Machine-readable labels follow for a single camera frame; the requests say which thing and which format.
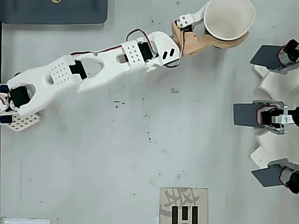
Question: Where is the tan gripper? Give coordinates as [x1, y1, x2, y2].
[171, 3, 250, 57]

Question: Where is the black paper cup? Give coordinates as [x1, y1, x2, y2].
[203, 0, 256, 49]

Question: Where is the grey flat paddle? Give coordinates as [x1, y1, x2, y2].
[251, 166, 285, 188]
[249, 45, 281, 70]
[233, 103, 260, 128]

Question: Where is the silver black motor module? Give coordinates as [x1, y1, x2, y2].
[267, 158, 299, 195]
[253, 100, 299, 135]
[268, 39, 299, 75]

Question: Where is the dark grey tray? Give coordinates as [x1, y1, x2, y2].
[0, 0, 109, 25]

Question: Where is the printed cardboard card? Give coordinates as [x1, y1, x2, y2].
[159, 187, 209, 224]

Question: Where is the red black gripper cable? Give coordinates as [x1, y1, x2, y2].
[164, 31, 187, 69]

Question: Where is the red black forearm cable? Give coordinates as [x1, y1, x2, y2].
[125, 28, 160, 57]

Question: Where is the white round pedestal device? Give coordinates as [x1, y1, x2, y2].
[248, 64, 299, 169]

